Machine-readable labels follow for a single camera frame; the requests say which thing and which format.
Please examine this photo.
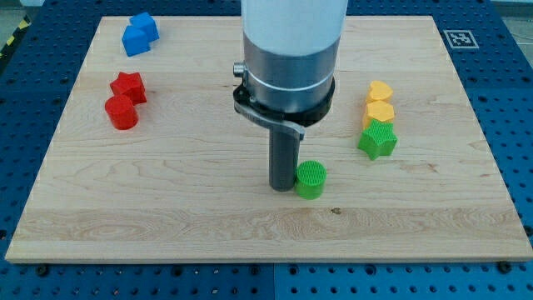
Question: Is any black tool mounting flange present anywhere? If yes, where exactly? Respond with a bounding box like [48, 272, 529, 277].
[232, 78, 336, 140]

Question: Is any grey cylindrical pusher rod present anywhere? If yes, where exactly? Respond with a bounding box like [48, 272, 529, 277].
[269, 123, 301, 192]

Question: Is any green cylinder block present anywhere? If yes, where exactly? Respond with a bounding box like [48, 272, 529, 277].
[295, 160, 327, 200]

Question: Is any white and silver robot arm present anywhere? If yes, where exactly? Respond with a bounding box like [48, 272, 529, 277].
[233, 0, 348, 192]

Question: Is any green star block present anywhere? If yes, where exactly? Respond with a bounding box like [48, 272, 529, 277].
[357, 119, 397, 160]

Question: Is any red star block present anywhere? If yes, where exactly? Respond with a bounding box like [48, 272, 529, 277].
[110, 72, 147, 105]

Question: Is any yellow hexagon block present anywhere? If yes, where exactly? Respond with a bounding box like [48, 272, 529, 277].
[361, 101, 395, 129]

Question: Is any yellow heart block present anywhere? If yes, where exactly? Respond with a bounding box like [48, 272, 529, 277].
[366, 81, 394, 103]

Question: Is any wooden board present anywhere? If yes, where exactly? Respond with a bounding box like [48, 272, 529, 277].
[5, 16, 532, 263]

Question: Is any red cylinder block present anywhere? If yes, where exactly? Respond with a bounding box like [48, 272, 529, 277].
[104, 95, 138, 130]

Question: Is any blue pentagon block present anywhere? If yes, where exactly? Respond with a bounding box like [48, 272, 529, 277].
[122, 26, 151, 57]

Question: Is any white fiducial marker tag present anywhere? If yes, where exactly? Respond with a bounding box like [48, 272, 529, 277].
[443, 29, 479, 49]

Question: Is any blue cube block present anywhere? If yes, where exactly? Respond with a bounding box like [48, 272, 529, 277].
[129, 12, 159, 42]

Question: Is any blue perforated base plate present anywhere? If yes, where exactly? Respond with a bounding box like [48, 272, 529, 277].
[1, 0, 532, 299]

